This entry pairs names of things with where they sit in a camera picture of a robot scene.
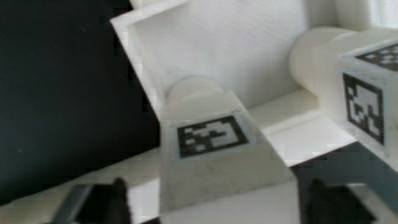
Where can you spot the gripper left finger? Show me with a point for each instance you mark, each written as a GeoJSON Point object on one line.
{"type": "Point", "coordinates": [95, 205]}

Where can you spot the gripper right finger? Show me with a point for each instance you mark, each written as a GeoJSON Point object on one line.
{"type": "Point", "coordinates": [348, 204]}

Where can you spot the white chair leg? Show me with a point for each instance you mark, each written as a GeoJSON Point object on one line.
{"type": "Point", "coordinates": [344, 65]}
{"type": "Point", "coordinates": [214, 153]}

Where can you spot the white chair seat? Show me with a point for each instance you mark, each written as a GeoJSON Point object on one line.
{"type": "Point", "coordinates": [225, 39]}

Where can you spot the white L-shaped wall fence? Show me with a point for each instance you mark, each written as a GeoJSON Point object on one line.
{"type": "Point", "coordinates": [33, 209]}

